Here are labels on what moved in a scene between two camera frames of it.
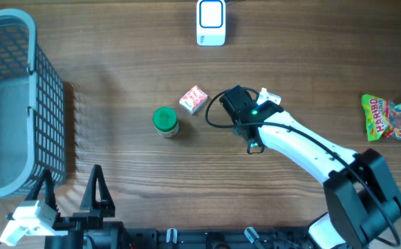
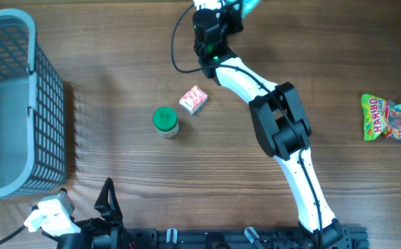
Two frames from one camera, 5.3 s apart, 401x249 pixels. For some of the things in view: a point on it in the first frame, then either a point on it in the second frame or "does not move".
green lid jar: [165, 122] does not move
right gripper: [235, 130] to [234, 16]
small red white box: [193, 99] does not move
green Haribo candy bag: [395, 120] does not move
